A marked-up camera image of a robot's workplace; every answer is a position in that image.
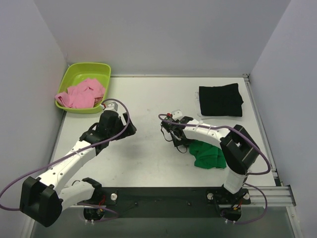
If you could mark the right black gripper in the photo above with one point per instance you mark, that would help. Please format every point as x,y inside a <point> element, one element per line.
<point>173,130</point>

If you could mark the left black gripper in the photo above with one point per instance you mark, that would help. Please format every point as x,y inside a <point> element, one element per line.
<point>121,123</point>

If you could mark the green t shirt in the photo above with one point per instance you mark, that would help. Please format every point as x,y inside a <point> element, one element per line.
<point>207,156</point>

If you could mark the green plastic basin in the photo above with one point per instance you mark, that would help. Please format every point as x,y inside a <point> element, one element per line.
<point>77,73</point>

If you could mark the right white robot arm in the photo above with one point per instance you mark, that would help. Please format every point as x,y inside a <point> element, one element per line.
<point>238,148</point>

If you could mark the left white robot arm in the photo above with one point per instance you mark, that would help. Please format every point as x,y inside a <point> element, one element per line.
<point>44,198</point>

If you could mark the pink t shirt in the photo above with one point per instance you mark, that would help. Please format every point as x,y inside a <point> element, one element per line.
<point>83,95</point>

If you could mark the folded black t shirt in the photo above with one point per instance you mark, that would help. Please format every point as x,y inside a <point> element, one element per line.
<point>220,101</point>

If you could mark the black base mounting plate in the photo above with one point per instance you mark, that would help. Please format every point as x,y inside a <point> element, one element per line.
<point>163,202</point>

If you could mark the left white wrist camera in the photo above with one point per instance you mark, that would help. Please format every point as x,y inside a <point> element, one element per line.
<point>112,106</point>

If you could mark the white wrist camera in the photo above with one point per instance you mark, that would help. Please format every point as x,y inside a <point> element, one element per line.
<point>176,114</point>
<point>112,106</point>

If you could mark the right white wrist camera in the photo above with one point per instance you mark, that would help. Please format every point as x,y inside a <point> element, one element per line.
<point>176,114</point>

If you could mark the aluminium frame rail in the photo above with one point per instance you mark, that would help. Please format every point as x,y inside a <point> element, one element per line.
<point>277,196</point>

